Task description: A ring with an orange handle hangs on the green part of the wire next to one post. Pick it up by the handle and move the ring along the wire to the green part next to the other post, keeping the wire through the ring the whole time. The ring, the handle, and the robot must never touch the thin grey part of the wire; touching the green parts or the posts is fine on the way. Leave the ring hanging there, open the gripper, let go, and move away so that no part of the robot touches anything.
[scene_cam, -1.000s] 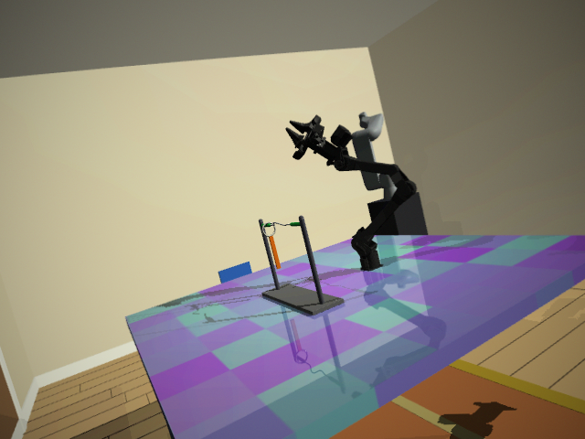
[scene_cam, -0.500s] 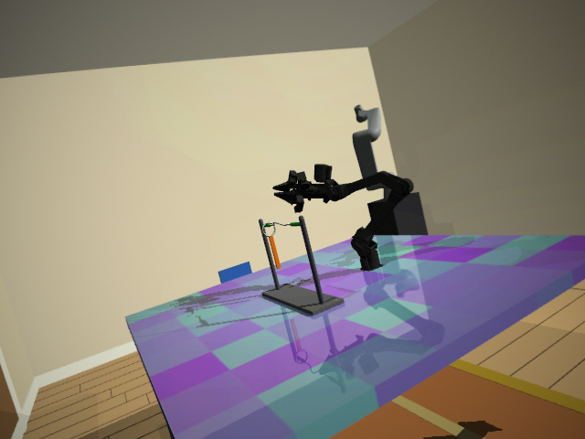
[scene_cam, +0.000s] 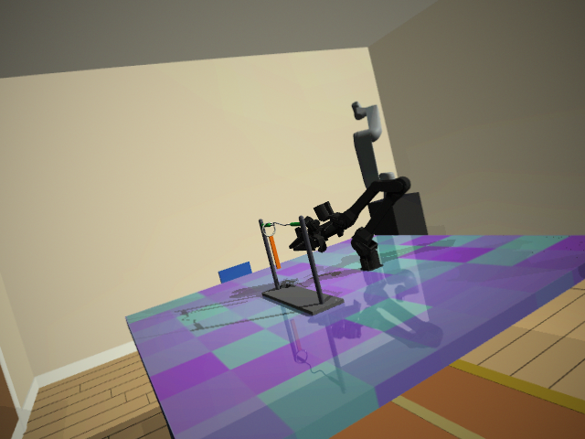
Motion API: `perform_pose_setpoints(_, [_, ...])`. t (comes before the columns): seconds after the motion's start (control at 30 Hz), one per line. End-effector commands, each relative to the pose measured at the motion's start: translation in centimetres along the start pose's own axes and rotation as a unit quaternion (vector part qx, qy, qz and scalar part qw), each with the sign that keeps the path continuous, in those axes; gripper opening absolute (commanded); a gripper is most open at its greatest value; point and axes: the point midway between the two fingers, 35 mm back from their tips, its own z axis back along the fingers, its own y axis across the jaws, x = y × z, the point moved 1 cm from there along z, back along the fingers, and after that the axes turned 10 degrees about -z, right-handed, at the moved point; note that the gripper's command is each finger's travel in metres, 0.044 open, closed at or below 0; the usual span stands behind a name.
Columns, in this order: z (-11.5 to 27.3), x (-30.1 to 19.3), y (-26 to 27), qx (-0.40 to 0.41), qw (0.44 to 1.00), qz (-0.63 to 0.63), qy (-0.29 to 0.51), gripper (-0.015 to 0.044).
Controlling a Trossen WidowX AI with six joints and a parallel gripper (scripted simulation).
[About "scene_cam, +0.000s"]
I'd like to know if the orange handle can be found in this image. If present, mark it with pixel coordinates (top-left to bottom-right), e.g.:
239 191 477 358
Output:
261 222 281 269

